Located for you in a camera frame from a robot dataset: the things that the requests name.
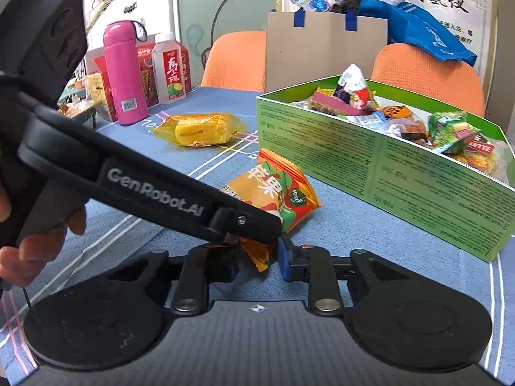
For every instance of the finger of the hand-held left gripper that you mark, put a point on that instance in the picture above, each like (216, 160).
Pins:
(249, 225)

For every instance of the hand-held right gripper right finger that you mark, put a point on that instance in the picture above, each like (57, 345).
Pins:
(283, 260)

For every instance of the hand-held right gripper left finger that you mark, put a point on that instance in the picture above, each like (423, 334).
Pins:
(197, 273)

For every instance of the yellow cake packet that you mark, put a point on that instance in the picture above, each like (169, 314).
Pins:
(201, 128)

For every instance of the green cardboard box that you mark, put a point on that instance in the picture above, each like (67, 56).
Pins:
(362, 177)

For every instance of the pink snack packet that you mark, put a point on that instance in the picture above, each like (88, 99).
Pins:
(334, 102)

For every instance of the white blue snack packet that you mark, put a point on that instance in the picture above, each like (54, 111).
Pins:
(368, 119)

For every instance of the white black triangular snack packet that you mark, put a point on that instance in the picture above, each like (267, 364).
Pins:
(356, 84)

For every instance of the clear brown snack packet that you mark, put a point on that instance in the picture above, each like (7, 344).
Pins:
(412, 130)

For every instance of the round orange snack packet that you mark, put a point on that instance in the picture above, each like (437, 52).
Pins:
(396, 111)

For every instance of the small green snack packet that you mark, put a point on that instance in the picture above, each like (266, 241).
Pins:
(450, 130)

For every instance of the green tray of snacks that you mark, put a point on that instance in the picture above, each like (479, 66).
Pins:
(80, 104)

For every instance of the person's left hand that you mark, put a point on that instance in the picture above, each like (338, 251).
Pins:
(32, 261)

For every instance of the blue striped tablecloth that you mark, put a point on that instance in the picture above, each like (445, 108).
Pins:
(161, 217)

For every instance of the pink thermos bottle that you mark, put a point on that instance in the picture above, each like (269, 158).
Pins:
(124, 80)

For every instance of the red snack carton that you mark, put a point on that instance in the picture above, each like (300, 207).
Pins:
(149, 72)

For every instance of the clear red label drink bottle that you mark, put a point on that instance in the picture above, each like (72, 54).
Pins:
(171, 72)

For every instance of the orange chair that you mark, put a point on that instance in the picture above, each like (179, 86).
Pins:
(430, 76)
(237, 60)

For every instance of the blue plastic bag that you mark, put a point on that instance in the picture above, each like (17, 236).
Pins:
(422, 32)

